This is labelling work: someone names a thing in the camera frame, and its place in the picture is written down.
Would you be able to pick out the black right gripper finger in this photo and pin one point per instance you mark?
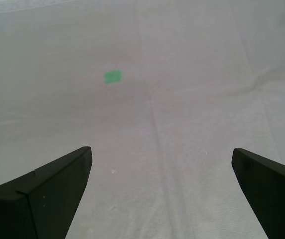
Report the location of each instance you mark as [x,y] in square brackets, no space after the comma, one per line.
[33,206]
[274,199]

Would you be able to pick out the white table cloth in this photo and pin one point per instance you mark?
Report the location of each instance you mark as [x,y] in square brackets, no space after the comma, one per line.
[182,99]

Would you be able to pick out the small green tape square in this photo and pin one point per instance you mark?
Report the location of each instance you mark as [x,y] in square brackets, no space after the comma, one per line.
[112,76]

